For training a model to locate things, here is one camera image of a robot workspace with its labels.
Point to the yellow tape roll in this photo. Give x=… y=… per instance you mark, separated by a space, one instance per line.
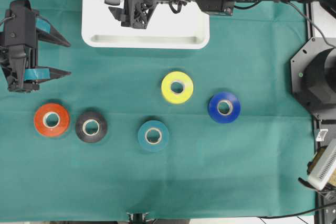
x=181 y=78

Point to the teal tape roll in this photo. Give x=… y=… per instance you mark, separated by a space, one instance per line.
x=161 y=143

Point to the white vented device box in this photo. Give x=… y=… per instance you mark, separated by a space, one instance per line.
x=324 y=168

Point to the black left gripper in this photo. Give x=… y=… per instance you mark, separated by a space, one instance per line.
x=22 y=30

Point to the blue tape roll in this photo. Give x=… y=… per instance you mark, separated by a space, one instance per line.
x=224 y=107

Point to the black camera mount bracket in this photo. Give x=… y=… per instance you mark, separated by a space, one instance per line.
x=138 y=218

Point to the orange tape roll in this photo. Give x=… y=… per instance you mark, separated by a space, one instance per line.
x=42 y=114

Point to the white plastic tray case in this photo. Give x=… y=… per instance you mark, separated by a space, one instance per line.
x=187 y=30

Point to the green table cloth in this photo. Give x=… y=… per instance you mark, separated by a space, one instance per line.
x=249 y=167

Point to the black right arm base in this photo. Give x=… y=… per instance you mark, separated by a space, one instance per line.
x=313 y=78

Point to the black tape roll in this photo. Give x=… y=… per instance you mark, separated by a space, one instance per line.
x=84 y=119

